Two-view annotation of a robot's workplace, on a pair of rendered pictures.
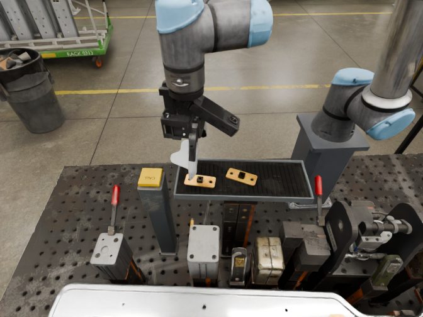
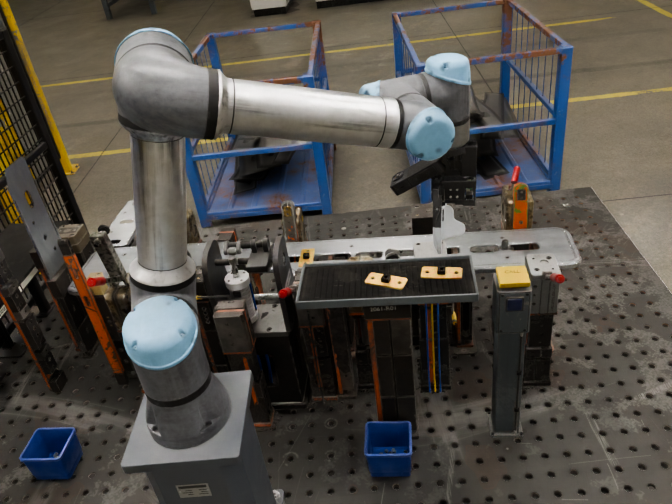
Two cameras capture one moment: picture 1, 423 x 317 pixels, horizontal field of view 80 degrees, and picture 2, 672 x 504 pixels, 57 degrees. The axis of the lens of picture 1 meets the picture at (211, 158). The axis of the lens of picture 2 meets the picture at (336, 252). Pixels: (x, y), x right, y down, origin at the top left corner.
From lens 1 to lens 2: 1.51 m
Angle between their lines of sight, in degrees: 100
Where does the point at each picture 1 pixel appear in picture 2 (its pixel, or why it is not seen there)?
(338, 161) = not seen: hidden behind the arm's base
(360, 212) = (257, 261)
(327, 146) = (225, 376)
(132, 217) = (599, 469)
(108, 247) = (542, 265)
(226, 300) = not seen: hidden behind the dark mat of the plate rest
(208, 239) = (425, 253)
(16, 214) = not seen: outside the picture
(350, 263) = (263, 311)
